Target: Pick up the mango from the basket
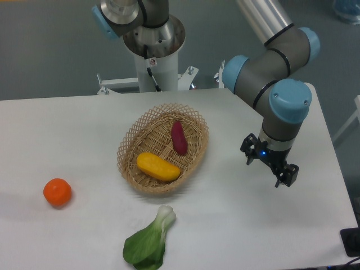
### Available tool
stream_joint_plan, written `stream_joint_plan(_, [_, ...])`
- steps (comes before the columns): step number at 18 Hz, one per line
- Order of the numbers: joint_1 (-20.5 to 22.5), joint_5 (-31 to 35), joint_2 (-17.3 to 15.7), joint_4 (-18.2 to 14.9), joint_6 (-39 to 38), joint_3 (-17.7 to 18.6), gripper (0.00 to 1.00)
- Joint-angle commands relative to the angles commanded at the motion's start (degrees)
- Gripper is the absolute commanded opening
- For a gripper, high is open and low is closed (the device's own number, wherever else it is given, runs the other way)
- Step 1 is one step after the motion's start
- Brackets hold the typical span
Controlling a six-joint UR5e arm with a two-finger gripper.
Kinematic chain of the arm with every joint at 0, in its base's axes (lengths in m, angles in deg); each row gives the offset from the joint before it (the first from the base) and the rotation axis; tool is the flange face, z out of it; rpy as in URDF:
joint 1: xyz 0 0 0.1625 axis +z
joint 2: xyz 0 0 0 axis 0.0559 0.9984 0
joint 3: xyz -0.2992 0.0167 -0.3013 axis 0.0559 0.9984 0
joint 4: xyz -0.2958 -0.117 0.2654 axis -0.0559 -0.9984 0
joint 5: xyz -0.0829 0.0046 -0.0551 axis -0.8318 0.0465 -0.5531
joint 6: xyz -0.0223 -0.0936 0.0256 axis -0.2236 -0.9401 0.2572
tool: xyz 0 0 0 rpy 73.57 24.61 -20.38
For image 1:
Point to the yellow mango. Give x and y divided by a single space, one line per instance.
157 167

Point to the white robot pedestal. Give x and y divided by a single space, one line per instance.
155 53

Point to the white frame at right edge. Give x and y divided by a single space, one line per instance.
348 127

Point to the green bok choy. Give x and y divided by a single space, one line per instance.
146 248

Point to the woven wicker basket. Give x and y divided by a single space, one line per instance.
152 133

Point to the purple sweet potato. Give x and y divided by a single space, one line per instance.
178 138

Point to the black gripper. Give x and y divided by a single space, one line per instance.
272 153

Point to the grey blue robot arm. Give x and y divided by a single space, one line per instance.
263 83

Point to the black device at table corner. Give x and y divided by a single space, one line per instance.
350 239

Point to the blue object top right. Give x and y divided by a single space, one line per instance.
347 10

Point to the orange tangerine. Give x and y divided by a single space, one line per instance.
57 192

